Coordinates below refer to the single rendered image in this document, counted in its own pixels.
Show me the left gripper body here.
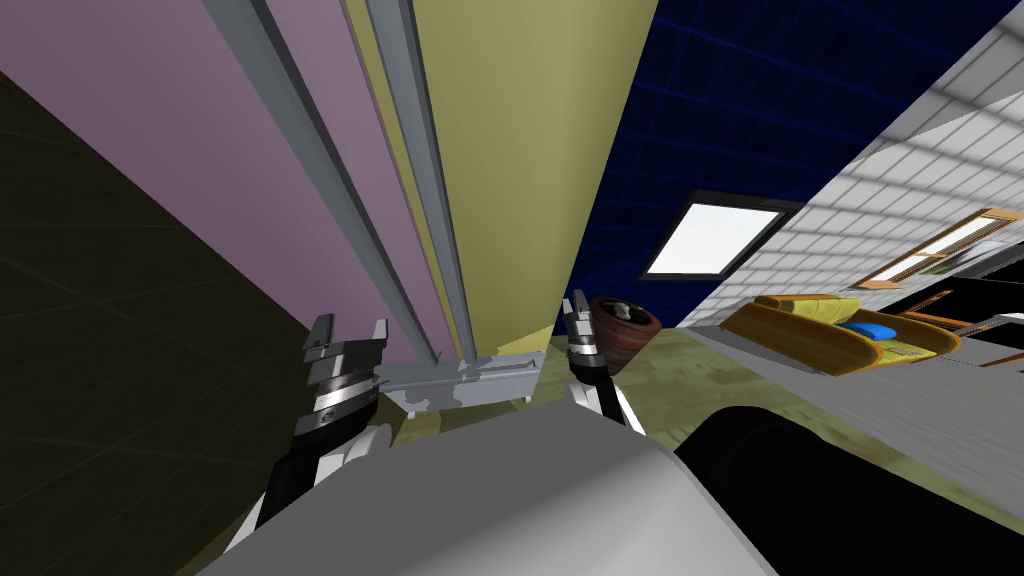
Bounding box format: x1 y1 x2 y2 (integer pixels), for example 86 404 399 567
304 335 387 391

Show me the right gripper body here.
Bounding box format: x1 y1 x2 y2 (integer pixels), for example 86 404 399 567
565 315 600 350

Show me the brown round pot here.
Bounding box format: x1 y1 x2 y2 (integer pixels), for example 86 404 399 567
586 295 665 377

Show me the black framed window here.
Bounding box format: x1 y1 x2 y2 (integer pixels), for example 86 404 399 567
637 188 805 284

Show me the olive yellow door leaf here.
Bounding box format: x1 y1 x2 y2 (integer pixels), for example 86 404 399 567
342 0 660 363

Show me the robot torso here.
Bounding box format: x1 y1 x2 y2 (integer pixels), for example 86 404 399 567
195 397 782 576

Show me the yellow sofa with blue cushion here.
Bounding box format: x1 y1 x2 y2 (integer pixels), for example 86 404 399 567
719 293 962 378

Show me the wooden framed window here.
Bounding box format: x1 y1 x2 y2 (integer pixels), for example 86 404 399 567
849 207 1024 292

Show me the black table with wooden legs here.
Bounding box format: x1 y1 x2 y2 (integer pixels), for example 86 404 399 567
878 239 1024 371

